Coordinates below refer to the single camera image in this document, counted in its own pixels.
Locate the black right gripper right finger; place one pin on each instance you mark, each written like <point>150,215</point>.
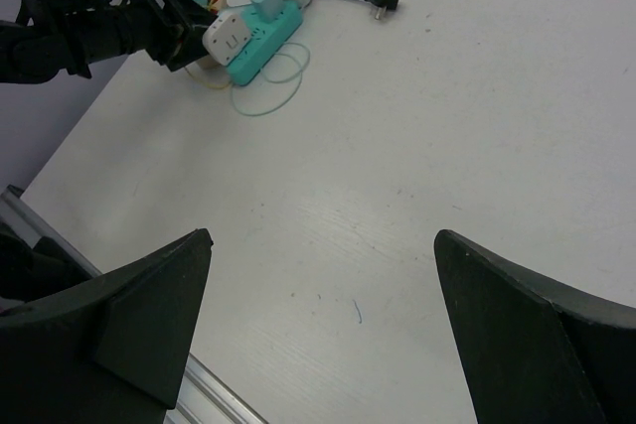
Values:
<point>532,349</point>

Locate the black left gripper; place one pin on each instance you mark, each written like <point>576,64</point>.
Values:
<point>161,30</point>

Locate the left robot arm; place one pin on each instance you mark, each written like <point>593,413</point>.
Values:
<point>49,36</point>

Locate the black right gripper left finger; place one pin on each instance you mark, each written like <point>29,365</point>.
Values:
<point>124,325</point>

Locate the white cube charger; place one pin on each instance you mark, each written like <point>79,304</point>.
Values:
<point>226,37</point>

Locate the teal power strip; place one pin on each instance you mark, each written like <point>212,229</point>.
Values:
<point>266,39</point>

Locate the aluminium front rail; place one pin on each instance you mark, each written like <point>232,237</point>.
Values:
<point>124,344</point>

